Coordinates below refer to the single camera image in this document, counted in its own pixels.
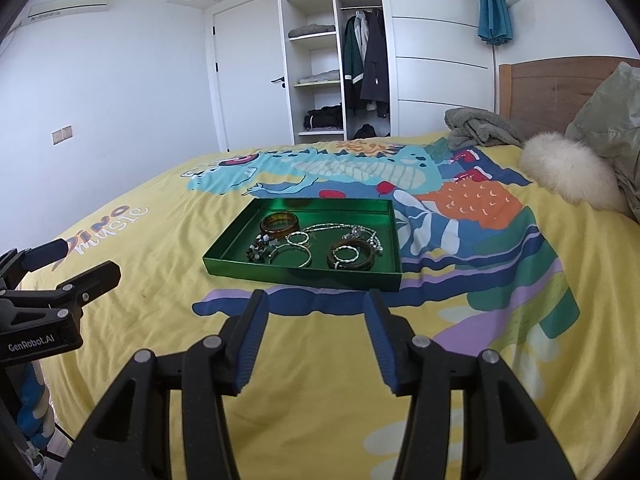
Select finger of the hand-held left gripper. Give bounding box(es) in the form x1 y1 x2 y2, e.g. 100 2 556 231
0 238 71 291
0 261 123 317

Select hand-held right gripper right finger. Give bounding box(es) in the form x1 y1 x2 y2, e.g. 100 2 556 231
363 290 578 480

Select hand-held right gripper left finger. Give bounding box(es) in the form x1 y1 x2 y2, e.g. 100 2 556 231
55 289 271 480

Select green jewelry tray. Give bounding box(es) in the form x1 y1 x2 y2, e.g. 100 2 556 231
202 197 404 293

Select large silver hoop bangle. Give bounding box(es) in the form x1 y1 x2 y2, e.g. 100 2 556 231
268 243 314 269

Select amber bangle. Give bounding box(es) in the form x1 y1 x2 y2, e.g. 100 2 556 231
258 212 301 239

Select pearl necklace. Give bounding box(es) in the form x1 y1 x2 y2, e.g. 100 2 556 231
302 222 384 256

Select person's left hand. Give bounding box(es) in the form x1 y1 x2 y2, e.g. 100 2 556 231
16 361 54 447

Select dark brown bangle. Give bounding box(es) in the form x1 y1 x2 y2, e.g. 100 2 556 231
325 239 376 272

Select yellow printed bed sheet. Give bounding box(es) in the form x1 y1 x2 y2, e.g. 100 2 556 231
36 132 640 480

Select folded black clothes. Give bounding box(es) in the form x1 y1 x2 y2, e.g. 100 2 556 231
303 104 345 130

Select grey blanket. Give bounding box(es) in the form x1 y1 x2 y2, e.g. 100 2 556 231
444 107 527 151

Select white fluffy pillow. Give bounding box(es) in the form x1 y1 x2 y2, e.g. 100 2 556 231
518 131 622 211

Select white door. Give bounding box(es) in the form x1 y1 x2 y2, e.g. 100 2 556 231
212 0 294 154

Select folded light clothes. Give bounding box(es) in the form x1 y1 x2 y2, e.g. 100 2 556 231
295 70 342 85

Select hanging dark coat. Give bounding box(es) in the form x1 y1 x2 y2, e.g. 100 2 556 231
359 9 391 119

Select hanging green jacket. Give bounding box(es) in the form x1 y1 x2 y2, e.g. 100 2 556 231
342 12 367 112

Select wooden headboard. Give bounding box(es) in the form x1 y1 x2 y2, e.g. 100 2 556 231
498 55 640 144

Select folded grey clothes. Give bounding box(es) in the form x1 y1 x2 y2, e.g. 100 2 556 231
288 23 337 39

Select white wardrobe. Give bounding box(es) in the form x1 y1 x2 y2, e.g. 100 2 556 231
274 0 501 147

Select teal hanging towel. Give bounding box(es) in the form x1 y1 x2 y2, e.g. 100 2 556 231
474 0 514 46

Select dark bead bracelet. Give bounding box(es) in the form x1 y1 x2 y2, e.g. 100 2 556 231
244 232 274 263

